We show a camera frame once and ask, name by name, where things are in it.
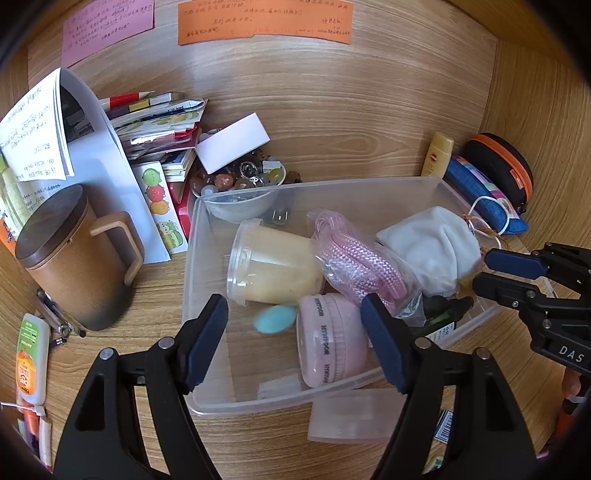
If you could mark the small yellow bottle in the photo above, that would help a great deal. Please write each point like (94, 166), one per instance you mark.
(438, 154)

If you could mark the nail clipper keys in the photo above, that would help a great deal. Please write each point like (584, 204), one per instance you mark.
(57, 318)

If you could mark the barcode label packet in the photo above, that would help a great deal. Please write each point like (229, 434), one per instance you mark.
(444, 424)

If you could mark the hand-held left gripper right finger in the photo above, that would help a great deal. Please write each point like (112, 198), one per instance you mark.
(385, 344)

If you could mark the blue fabric pouch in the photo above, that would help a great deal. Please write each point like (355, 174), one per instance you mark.
(480, 194)

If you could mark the fruit sticker sheet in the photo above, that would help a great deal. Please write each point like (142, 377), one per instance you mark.
(159, 203)

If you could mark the small white box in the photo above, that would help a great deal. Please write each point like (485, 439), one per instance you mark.
(231, 143)

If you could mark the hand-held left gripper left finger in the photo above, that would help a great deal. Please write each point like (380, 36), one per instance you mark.
(207, 344)

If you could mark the white cloth pouch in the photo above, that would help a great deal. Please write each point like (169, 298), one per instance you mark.
(434, 249)

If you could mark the yellow plastic cup with lid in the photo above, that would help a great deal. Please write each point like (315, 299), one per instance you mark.
(272, 263)

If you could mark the white handwritten papers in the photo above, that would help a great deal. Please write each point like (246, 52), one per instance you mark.
(92, 152)

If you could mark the stack of colourful cards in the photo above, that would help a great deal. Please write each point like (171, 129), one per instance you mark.
(152, 124)

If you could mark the brown mug with lid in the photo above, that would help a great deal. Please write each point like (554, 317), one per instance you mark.
(69, 267)

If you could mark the pink round case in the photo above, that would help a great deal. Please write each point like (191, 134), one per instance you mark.
(332, 341)

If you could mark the white pink-capped highlighter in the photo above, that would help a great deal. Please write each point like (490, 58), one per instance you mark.
(45, 441)

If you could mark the pink paper note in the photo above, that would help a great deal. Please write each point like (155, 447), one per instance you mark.
(106, 27)

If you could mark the dark green bottle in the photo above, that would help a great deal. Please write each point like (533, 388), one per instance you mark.
(443, 318)

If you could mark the translucent plastic lid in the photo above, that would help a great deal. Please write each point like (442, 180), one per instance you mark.
(355, 417)

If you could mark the teal tube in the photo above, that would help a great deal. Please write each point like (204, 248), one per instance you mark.
(274, 319)

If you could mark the clear plastic storage box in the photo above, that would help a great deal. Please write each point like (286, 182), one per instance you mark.
(240, 369)

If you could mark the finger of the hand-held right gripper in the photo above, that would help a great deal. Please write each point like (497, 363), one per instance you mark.
(512, 263)
(503, 288)

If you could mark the person's right hand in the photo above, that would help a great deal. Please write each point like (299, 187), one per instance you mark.
(575, 387)

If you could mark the black case with orange zipper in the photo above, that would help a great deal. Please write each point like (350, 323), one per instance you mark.
(501, 161)

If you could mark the wooden desktop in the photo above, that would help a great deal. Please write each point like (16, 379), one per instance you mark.
(157, 290)

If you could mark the orange paper note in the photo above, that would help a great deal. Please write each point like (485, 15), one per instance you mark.
(263, 21)

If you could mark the bowl of trinkets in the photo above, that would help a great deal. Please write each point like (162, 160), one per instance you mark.
(235, 184)

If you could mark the white bottle with orange label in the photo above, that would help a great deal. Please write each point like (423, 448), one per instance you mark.
(33, 360)

